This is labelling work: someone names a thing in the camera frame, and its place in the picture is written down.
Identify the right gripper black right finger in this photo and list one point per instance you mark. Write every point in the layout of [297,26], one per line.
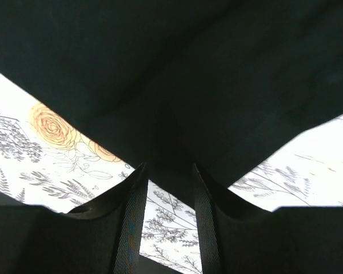
[236,236]

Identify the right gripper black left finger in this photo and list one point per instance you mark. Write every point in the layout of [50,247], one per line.
[100,236]

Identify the black t-shirt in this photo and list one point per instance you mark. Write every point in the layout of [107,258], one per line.
[223,84]

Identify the floral patterned table cover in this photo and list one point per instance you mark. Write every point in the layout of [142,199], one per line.
[44,161]

